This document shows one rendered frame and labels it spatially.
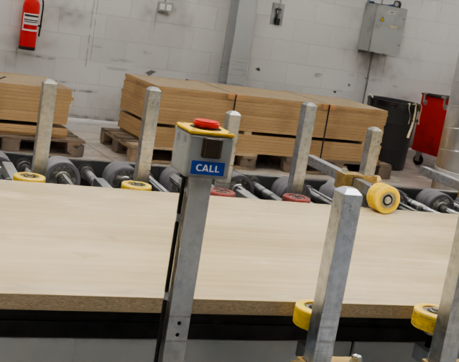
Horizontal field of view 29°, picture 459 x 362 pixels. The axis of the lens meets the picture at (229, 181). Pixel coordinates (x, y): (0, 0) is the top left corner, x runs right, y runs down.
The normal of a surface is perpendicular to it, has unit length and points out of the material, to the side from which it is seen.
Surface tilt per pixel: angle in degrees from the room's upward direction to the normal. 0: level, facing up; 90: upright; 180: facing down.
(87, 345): 90
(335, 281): 90
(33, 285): 0
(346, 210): 90
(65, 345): 90
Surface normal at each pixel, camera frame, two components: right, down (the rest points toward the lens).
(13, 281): 0.16, -0.97
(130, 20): 0.44, 0.24
